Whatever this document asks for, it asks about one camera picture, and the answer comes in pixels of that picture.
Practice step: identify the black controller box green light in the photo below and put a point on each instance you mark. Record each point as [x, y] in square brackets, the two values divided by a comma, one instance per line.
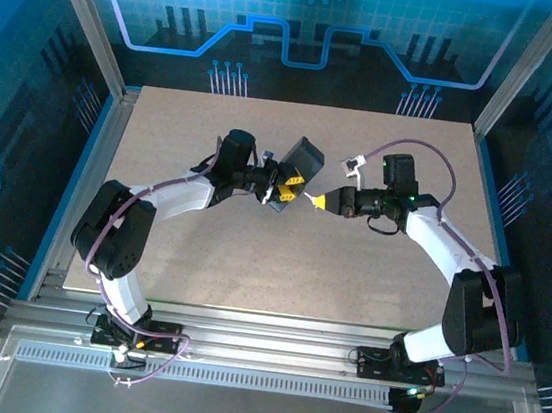
[403, 401]

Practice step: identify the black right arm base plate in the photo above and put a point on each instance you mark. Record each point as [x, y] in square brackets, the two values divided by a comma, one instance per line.
[373, 362]

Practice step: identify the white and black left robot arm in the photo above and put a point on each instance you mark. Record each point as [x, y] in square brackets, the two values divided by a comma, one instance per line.
[115, 242]

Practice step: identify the dark grey box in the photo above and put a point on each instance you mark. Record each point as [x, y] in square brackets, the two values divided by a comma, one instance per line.
[307, 157]

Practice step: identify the blue table edge strip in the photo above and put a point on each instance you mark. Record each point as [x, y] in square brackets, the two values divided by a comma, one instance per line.
[62, 200]

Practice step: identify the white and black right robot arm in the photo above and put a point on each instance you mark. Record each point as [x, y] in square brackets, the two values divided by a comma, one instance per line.
[474, 311]

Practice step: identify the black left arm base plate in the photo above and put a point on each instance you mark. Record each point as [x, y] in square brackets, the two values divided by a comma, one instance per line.
[164, 336]

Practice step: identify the aluminium frame rail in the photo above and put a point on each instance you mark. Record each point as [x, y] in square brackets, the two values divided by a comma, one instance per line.
[270, 334]

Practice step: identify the aluminium frame post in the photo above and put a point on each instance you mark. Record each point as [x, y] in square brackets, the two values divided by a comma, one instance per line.
[85, 17]
[525, 66]

